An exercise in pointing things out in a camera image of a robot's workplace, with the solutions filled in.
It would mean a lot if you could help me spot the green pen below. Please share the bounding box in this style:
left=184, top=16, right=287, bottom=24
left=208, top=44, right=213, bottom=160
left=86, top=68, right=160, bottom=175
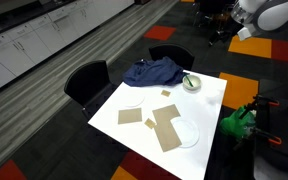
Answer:
left=183, top=72, right=195, bottom=88

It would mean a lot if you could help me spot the cream ceramic bowl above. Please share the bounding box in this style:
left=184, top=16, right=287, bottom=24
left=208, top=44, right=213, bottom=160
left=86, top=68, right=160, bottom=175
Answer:
left=182, top=74, right=202, bottom=92

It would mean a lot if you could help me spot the blue denim cloth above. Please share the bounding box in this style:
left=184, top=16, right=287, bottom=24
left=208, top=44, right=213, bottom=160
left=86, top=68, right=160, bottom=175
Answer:
left=122, top=55, right=189, bottom=88

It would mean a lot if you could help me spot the small brown printed packet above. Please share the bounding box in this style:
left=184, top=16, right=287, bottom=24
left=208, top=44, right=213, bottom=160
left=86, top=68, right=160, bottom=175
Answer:
left=160, top=89, right=172, bottom=98

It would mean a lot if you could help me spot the small brown cardboard piece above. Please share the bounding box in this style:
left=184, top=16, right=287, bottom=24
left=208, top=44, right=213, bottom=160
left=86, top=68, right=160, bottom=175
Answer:
left=117, top=107, right=143, bottom=125

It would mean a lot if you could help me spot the small brown label card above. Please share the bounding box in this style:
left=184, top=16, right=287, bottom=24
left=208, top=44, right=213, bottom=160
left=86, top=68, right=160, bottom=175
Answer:
left=144, top=117, right=157, bottom=130

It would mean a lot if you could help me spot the black chair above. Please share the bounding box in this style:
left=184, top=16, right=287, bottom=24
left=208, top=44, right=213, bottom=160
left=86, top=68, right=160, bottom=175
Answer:
left=148, top=43, right=196, bottom=72
left=63, top=59, right=119, bottom=118

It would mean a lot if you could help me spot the large brown cardboard piece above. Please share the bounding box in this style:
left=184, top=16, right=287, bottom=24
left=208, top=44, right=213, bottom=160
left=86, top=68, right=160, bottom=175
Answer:
left=153, top=119, right=183, bottom=153

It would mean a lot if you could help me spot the white round plate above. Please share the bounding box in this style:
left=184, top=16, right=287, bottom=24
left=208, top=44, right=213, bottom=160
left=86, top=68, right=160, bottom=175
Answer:
left=170, top=118, right=201, bottom=149

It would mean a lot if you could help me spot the green plastic bag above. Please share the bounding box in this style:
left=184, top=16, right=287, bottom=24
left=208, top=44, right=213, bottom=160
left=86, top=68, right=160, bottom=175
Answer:
left=219, top=105, right=257, bottom=140

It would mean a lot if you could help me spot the dark background chair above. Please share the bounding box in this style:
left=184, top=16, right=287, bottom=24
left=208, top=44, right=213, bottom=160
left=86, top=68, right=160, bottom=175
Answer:
left=193, top=0, right=239, bottom=46

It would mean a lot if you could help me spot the white cabinet row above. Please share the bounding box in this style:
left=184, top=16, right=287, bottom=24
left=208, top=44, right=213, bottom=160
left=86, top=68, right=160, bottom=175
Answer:
left=0, top=0, right=135, bottom=98

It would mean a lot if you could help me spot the orange black clamp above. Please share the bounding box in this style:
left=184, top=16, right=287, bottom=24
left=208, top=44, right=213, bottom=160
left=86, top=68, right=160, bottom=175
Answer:
left=253, top=128, right=283, bottom=146
left=252, top=94, right=281, bottom=109

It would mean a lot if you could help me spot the black side table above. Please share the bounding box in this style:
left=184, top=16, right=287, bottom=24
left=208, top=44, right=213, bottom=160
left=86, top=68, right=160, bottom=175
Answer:
left=255, top=79, right=288, bottom=164

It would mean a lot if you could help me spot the black countertop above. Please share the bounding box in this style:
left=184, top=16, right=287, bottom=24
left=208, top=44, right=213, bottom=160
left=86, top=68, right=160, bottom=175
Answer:
left=0, top=0, right=72, bottom=40

